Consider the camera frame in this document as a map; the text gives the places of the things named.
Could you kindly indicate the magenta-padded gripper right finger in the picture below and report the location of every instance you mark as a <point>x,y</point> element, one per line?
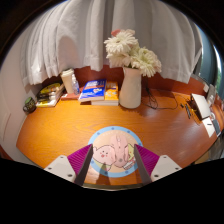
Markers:
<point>164,166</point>

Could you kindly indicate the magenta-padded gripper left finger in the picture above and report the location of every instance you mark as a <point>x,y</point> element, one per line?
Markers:
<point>61,166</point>

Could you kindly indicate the pink computer mouse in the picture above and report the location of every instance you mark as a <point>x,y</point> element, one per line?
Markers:
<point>120,150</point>

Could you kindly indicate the round cartoon-print mouse pad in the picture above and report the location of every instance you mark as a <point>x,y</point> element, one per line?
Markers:
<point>105,135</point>

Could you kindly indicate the black pen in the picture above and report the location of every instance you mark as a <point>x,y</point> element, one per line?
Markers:
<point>188,111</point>

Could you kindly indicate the white notepad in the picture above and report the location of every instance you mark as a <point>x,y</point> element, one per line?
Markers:
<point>209,126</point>

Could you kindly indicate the dark mug with green inside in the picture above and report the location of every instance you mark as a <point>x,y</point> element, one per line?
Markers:
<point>30,106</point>

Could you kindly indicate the flat red-brown book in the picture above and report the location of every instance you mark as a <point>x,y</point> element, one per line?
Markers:
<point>70,96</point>

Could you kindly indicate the white flat device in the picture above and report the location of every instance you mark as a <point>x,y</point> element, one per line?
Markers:
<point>201,106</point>

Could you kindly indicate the white ribbed vase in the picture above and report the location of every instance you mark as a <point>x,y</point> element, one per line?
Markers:
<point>130,90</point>

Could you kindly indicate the cream tumbler with lid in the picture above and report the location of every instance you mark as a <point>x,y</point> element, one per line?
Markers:
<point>67,81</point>

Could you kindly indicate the orange book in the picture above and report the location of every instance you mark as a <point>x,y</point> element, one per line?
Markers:
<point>111,93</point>

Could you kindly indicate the glass window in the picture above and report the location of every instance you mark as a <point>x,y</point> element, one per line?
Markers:
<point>208,60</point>

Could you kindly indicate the white flower bouquet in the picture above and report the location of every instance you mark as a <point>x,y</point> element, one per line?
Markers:
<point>121,45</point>

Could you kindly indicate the white pleated curtain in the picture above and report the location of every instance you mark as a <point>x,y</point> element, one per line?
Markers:
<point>73,36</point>

